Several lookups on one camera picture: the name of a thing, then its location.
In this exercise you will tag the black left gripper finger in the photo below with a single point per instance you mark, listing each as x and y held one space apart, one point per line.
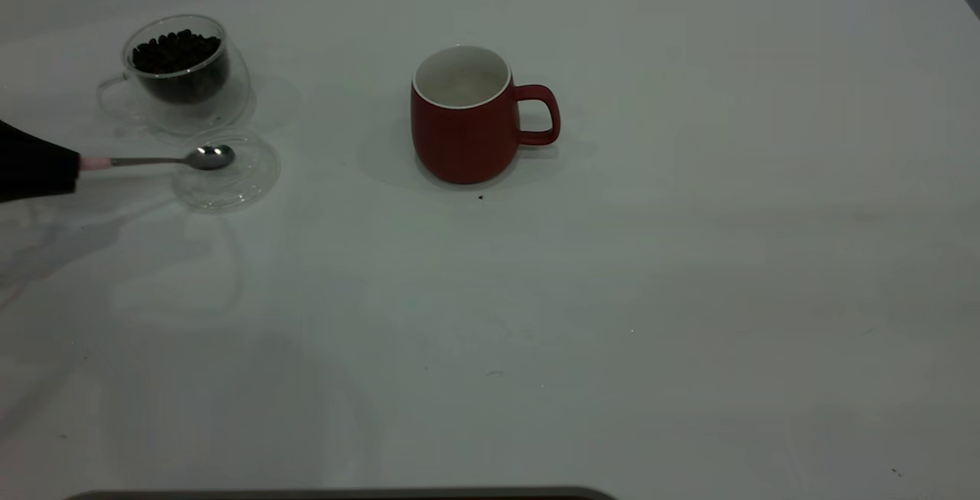
34 182
34 154

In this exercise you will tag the red mug white inside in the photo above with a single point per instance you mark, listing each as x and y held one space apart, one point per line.
459 140

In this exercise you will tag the dark coffee beans pile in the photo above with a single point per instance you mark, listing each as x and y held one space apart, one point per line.
176 52

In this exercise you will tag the clear glass saucer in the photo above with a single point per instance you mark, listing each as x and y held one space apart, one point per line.
245 186

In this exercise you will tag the clear double-wall glass cup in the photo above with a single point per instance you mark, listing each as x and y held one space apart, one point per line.
239 94

